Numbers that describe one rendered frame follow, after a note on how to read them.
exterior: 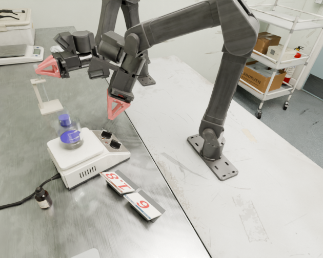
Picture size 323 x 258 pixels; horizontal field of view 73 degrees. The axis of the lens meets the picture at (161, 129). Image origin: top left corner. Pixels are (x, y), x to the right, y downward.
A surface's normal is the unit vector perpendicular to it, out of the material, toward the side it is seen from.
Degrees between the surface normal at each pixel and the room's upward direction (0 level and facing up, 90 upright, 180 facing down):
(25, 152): 0
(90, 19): 90
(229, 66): 103
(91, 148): 0
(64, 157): 0
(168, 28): 91
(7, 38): 93
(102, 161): 90
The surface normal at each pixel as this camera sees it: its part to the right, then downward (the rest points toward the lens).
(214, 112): -0.40, 0.42
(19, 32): 0.38, 0.65
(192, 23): -0.38, 0.63
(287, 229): 0.05, -0.76
